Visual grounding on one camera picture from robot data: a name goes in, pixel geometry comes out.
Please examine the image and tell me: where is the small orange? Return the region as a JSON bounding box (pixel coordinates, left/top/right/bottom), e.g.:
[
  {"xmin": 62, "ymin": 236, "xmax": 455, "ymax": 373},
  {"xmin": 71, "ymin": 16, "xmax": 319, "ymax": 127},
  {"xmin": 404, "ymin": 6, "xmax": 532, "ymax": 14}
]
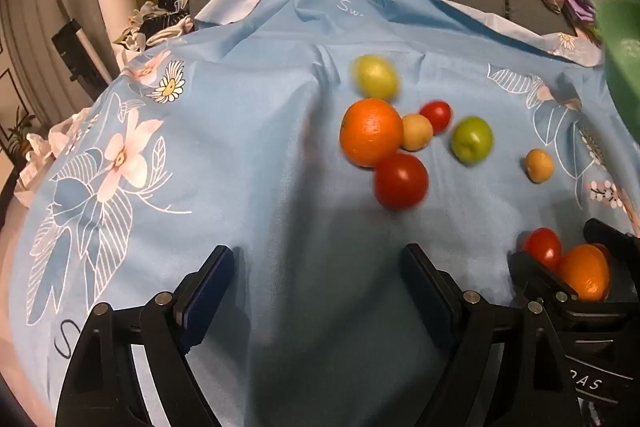
[{"xmin": 556, "ymin": 244, "xmax": 612, "ymax": 303}]

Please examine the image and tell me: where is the white paper roll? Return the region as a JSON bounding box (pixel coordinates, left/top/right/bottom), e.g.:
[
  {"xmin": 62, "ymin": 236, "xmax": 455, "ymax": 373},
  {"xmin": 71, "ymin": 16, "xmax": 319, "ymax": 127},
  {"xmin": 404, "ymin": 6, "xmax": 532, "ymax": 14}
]
[{"xmin": 96, "ymin": 0, "xmax": 138, "ymax": 58}]

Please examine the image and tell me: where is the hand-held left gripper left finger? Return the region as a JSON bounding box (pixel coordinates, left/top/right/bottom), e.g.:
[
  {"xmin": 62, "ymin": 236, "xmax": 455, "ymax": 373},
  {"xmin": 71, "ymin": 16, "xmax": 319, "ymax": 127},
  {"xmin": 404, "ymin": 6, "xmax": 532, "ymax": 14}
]
[{"xmin": 55, "ymin": 245, "xmax": 236, "ymax": 427}]

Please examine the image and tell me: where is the large red tomato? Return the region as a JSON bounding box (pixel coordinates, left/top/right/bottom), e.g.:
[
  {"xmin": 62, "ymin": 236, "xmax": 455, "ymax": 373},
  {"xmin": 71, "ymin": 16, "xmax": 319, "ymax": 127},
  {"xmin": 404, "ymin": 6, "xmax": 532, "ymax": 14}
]
[{"xmin": 374, "ymin": 153, "xmax": 430, "ymax": 210}]

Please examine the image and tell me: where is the small red tomato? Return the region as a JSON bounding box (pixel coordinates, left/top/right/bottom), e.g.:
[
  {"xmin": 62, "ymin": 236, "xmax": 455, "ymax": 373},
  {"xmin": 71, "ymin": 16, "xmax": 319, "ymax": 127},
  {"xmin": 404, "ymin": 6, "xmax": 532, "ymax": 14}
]
[{"xmin": 419, "ymin": 100, "xmax": 453, "ymax": 135}]

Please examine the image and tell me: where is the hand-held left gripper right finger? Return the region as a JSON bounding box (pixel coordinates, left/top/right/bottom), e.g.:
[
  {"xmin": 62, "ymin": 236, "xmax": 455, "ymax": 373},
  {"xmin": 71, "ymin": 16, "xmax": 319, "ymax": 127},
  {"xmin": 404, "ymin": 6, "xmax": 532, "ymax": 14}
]
[{"xmin": 400, "ymin": 243, "xmax": 588, "ymax": 427}]

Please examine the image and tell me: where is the purple cloth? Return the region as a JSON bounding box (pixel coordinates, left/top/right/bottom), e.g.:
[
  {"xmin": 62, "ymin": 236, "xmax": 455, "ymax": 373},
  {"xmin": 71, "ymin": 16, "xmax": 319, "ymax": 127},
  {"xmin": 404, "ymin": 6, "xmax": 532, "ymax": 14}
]
[{"xmin": 562, "ymin": 0, "xmax": 601, "ymax": 32}]

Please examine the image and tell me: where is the small yellow fruit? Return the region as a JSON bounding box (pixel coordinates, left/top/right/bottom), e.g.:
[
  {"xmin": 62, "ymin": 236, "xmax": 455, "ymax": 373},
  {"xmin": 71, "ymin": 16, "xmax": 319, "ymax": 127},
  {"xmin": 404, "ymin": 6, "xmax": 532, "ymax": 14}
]
[
  {"xmin": 400, "ymin": 113, "xmax": 434, "ymax": 152},
  {"xmin": 524, "ymin": 148, "xmax": 555, "ymax": 184}
]

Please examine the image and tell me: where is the yellow-green fruit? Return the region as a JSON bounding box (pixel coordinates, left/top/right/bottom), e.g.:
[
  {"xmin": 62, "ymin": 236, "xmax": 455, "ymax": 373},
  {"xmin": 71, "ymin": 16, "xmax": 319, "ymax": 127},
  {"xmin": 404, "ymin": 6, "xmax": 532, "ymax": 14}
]
[{"xmin": 351, "ymin": 54, "xmax": 401, "ymax": 100}]

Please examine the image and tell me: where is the blue floral cloth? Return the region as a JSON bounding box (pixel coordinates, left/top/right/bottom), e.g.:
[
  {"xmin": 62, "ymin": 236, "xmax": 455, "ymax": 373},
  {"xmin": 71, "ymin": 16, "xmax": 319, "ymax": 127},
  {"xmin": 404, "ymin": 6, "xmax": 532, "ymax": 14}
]
[{"xmin": 7, "ymin": 0, "xmax": 640, "ymax": 427}]

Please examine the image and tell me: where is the green bowl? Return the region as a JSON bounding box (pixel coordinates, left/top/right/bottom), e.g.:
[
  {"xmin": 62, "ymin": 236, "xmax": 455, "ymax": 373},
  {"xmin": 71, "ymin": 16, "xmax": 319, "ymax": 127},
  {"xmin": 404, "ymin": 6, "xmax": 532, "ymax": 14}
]
[{"xmin": 597, "ymin": 0, "xmax": 640, "ymax": 132}]

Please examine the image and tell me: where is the pile of clothes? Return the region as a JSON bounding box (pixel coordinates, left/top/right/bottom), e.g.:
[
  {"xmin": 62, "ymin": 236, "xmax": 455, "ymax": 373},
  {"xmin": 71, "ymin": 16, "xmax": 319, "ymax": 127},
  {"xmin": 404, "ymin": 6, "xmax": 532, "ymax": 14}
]
[{"xmin": 112, "ymin": 0, "xmax": 195, "ymax": 52}]

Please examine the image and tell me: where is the green fruit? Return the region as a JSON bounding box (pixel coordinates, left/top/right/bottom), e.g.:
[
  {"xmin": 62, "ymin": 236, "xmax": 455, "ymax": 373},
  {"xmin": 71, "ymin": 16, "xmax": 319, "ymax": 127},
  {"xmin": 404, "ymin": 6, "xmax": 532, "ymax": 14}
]
[{"xmin": 451, "ymin": 117, "xmax": 495, "ymax": 165}]

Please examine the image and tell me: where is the medium red tomato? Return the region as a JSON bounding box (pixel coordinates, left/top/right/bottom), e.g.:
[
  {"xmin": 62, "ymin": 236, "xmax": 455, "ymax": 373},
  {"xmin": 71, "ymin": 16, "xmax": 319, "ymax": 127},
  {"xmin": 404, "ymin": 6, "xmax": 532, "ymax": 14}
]
[{"xmin": 521, "ymin": 228, "xmax": 562, "ymax": 270}]

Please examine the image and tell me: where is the large orange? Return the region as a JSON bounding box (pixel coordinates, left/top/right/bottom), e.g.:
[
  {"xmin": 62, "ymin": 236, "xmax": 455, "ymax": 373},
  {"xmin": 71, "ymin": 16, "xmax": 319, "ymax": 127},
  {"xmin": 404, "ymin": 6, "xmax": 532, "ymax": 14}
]
[{"xmin": 339, "ymin": 98, "xmax": 405, "ymax": 168}]

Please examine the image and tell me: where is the black stick vacuum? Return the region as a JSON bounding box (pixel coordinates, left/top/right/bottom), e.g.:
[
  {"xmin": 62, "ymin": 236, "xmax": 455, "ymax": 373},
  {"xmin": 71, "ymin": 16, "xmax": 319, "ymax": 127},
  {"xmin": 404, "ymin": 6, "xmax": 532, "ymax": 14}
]
[{"xmin": 26, "ymin": 0, "xmax": 108, "ymax": 88}]

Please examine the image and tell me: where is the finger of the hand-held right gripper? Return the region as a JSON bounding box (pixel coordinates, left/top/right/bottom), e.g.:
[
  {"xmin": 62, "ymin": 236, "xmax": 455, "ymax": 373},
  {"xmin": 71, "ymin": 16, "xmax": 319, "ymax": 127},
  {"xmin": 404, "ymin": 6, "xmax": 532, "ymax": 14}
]
[
  {"xmin": 584, "ymin": 218, "xmax": 640, "ymax": 259},
  {"xmin": 509, "ymin": 250, "xmax": 581, "ymax": 308}
]

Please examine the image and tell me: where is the potted plant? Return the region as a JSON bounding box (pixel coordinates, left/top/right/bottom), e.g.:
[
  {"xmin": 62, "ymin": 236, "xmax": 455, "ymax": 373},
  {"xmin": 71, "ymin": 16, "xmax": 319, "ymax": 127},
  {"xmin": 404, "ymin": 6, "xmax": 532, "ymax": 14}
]
[{"xmin": 0, "ymin": 107, "xmax": 36, "ymax": 158}]

